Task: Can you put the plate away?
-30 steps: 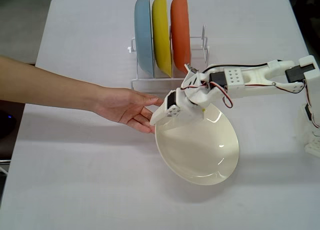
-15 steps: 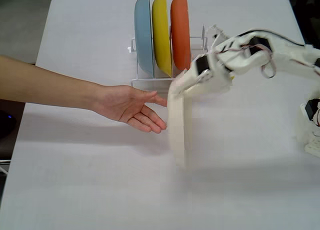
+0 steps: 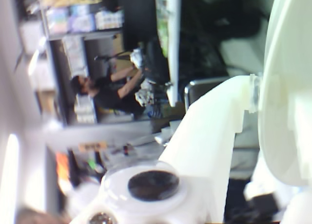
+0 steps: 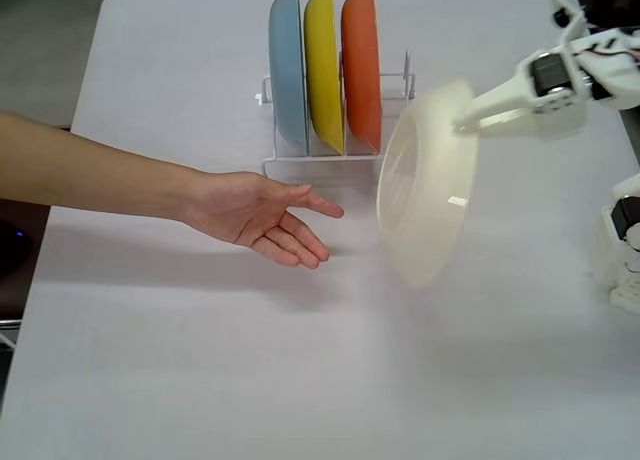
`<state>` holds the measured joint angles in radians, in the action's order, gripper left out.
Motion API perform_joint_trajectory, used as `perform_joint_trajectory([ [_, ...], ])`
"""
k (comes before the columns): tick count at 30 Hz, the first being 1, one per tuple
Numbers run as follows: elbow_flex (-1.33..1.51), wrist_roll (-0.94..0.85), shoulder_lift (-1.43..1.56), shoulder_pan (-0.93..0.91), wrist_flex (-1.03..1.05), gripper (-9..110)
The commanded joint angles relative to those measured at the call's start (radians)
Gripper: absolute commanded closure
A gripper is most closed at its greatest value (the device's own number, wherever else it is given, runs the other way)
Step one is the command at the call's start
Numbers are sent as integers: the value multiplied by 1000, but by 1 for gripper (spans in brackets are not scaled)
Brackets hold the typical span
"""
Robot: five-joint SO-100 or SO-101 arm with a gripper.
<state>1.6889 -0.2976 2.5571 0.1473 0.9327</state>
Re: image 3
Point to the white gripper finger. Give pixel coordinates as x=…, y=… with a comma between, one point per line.
x=207, y=136
x=301, y=209

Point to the cream white plate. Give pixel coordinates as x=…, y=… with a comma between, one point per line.
x=280, y=87

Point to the googly eye sticker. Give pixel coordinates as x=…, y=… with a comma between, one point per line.
x=152, y=185

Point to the person in black shirt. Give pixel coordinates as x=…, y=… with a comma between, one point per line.
x=109, y=95

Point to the shelf with colourful boxes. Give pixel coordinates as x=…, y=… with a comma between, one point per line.
x=73, y=22

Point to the black metal frame chair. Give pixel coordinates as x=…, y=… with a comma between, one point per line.
x=207, y=87

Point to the white post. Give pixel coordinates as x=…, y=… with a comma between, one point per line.
x=174, y=51

